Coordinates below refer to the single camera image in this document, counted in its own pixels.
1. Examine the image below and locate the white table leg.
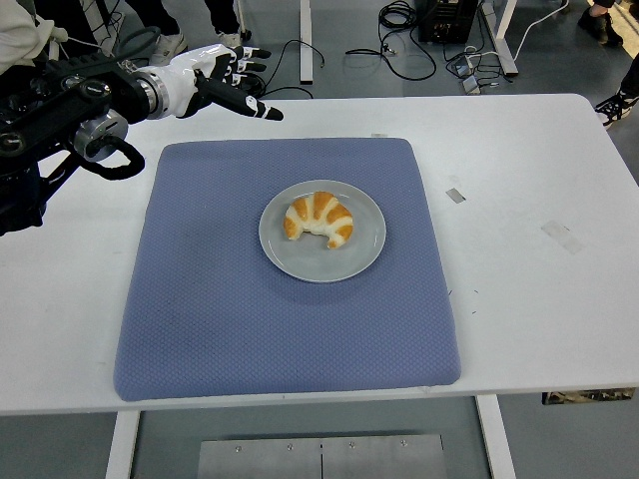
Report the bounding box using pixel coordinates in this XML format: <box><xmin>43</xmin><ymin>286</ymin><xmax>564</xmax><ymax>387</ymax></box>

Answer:
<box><xmin>474</xmin><ymin>396</ymin><xmax>518</xmax><ymax>479</ymax></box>
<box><xmin>104</xmin><ymin>411</ymin><xmax>141</xmax><ymax>479</ymax></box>

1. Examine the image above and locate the grey round plate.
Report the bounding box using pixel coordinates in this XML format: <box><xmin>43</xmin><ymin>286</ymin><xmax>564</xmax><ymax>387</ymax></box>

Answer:
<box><xmin>258</xmin><ymin>179</ymin><xmax>388</xmax><ymax>284</ymax></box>

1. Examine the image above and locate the camouflage patterned object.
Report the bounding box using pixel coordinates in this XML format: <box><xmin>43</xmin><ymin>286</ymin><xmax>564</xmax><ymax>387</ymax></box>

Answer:
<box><xmin>542</xmin><ymin>388</ymin><xmax>636</xmax><ymax>406</ymax></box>

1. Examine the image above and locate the white desk leg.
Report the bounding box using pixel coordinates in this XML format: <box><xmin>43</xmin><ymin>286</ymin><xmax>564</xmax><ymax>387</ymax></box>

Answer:
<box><xmin>298</xmin><ymin>0</ymin><xmax>315</xmax><ymax>84</ymax></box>
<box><xmin>491</xmin><ymin>0</ymin><xmax>520</xmax><ymax>77</ymax></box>

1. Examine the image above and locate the person's black shoe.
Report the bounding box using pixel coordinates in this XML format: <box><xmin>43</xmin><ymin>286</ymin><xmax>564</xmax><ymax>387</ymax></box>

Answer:
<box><xmin>576</xmin><ymin>0</ymin><xmax>625</xmax><ymax>47</ymax></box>

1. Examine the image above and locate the blue quilted mat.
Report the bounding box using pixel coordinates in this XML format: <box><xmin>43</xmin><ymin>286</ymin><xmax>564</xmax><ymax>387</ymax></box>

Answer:
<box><xmin>113</xmin><ymin>137</ymin><xmax>461</xmax><ymax>403</ymax></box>

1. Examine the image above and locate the large clear tape piece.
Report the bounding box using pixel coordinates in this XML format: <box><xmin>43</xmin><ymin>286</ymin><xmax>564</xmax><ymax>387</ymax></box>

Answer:
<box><xmin>540</xmin><ymin>220</ymin><xmax>585</xmax><ymax>255</ymax></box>

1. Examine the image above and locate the person's leg with white shoe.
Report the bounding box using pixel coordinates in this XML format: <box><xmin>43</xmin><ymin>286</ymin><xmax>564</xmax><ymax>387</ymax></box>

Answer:
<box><xmin>203</xmin><ymin>0</ymin><xmax>246</xmax><ymax>50</ymax></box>
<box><xmin>124</xmin><ymin>0</ymin><xmax>190</xmax><ymax>66</ymax></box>

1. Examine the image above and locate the person's leg with black shoe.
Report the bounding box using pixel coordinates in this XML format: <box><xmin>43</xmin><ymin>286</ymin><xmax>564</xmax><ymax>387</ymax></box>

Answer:
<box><xmin>593</xmin><ymin>59</ymin><xmax>639</xmax><ymax>131</ymax></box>

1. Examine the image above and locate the black cable bundle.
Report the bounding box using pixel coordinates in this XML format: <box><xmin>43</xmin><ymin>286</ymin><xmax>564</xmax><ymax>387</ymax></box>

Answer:
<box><xmin>344</xmin><ymin>0</ymin><xmax>438</xmax><ymax>81</ymax></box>

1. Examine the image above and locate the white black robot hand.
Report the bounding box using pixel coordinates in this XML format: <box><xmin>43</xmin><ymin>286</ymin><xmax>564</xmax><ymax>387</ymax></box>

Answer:
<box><xmin>162</xmin><ymin>43</ymin><xmax>285</xmax><ymax>123</ymax></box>

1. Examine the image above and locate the black equipment box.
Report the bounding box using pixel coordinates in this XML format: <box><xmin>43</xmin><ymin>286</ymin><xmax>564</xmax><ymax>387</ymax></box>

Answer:
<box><xmin>416</xmin><ymin>0</ymin><xmax>473</xmax><ymax>44</ymax></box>

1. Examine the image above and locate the croissant bread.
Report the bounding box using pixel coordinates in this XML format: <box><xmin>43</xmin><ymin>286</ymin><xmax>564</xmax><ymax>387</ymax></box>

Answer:
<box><xmin>283</xmin><ymin>191</ymin><xmax>355</xmax><ymax>250</ymax></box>

